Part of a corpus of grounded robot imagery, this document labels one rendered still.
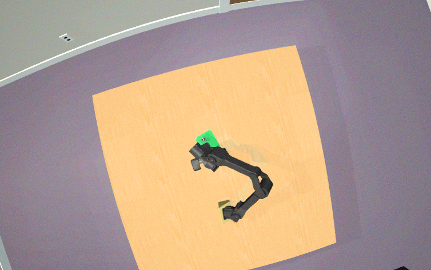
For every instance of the green circuit board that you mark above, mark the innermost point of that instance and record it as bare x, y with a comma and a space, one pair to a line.
207, 137

